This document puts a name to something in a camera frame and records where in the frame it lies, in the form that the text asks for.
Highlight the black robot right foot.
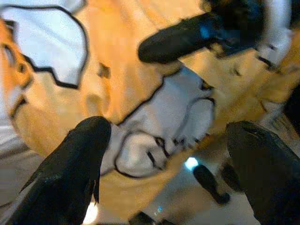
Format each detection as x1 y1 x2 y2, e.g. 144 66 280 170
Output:
193 165 231 205

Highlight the black robot left foot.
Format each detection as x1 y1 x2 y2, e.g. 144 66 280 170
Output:
128 211 157 225

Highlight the yellow cartoon print quilt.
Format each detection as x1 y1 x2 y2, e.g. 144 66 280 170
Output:
0 0 300 225

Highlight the black robot foot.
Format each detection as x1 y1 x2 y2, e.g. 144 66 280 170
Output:
128 211 157 225
193 165 231 205

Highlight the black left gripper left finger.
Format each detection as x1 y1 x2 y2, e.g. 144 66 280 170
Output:
7 116 112 225

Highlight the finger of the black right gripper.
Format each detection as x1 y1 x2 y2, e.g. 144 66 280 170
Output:
137 11 220 64

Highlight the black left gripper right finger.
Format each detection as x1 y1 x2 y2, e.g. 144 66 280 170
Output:
225 120 300 225

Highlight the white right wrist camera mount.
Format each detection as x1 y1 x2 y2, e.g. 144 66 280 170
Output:
255 0 293 68

